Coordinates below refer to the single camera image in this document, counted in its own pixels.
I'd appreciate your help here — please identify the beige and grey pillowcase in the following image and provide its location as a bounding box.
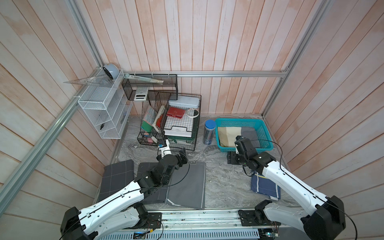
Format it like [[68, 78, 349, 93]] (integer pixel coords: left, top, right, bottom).
[[217, 127, 260, 148]]

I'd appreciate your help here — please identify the plain grey pillowcase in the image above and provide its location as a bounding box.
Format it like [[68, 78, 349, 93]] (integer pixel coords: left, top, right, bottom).
[[166, 161, 206, 210]]

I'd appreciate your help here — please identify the dark grey checked pillowcase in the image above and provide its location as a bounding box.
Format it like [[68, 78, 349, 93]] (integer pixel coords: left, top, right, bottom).
[[136, 163, 170, 205]]

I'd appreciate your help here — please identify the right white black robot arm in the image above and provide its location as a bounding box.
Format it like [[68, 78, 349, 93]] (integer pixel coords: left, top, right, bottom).
[[234, 136, 349, 240]]

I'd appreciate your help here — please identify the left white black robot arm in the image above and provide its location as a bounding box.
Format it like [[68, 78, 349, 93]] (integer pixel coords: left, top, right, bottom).
[[60, 148, 188, 240]]

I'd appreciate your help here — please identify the teal plastic basket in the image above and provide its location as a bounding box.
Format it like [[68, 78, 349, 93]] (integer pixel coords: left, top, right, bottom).
[[215, 118, 273, 152]]

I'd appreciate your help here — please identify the navy blue folded pillowcase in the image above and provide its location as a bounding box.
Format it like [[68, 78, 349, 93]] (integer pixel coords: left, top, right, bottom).
[[251, 172, 281, 201]]

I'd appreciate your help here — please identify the green book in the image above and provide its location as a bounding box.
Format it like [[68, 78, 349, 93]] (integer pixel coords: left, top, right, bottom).
[[141, 120, 153, 134]]

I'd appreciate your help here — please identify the blue lidded pen jar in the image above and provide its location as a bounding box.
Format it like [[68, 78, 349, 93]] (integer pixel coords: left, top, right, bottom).
[[203, 120, 216, 145]]

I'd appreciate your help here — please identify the red wallet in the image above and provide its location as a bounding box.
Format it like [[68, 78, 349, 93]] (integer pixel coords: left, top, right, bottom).
[[167, 107, 186, 119]]

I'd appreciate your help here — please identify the white plastic box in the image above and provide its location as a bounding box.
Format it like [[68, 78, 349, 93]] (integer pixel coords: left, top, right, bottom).
[[169, 96, 200, 109]]

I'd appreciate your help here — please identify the white calculator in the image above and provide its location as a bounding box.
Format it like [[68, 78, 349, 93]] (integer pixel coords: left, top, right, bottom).
[[134, 87, 149, 101]]

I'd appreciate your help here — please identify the clear set square ruler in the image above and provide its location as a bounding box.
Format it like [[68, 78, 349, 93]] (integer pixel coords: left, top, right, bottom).
[[124, 74, 164, 84]]

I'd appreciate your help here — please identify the clear triangle ruler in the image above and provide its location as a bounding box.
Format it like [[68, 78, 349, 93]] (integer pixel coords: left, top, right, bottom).
[[65, 76, 111, 87]]

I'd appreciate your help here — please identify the small round grey clock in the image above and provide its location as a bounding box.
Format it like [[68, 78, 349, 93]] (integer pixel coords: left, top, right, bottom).
[[103, 64, 120, 81]]

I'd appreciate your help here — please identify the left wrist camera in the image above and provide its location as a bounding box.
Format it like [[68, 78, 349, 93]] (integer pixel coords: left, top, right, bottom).
[[158, 139, 172, 158]]

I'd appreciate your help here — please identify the black wire desk organizer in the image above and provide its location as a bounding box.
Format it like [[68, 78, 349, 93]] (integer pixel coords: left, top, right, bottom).
[[137, 90, 202, 151]]

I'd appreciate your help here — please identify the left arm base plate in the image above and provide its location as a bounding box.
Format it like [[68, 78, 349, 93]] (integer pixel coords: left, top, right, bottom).
[[131, 212, 162, 229]]

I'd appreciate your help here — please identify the aluminium front rail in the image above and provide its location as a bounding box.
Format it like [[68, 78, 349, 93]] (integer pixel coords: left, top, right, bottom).
[[76, 208, 326, 233]]

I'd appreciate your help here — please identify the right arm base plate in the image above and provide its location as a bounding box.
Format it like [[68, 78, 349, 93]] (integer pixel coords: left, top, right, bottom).
[[238, 210, 281, 227]]

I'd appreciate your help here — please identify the black wire hanging basket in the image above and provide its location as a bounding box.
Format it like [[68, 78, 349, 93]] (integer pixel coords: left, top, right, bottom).
[[121, 73, 179, 101]]

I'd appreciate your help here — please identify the white wire wall shelf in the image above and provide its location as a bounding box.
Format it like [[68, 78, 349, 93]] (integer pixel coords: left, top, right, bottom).
[[78, 69, 132, 140]]

